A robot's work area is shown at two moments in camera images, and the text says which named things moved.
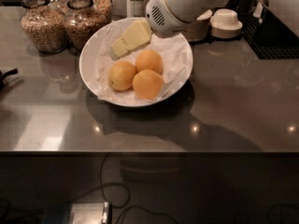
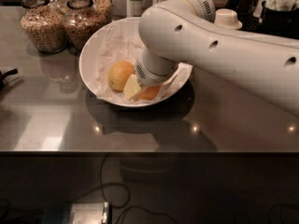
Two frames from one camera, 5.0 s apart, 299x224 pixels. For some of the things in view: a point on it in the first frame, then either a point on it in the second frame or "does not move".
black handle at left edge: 2,76 does not move
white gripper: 163,16 → 149,76
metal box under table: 89,212 does not move
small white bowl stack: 225,19 does not move
